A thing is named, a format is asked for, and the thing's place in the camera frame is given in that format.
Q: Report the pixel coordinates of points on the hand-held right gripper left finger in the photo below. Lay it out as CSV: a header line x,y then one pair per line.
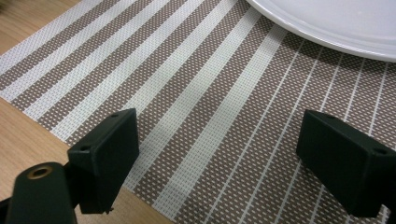
x,y
102,161

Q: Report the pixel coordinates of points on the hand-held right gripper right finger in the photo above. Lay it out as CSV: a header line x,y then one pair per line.
x,y
345,168

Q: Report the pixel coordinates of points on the brown white striped woven placemat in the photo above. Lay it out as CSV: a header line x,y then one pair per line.
x,y
211,102

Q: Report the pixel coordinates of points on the white plate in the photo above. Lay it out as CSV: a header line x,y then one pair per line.
x,y
336,21

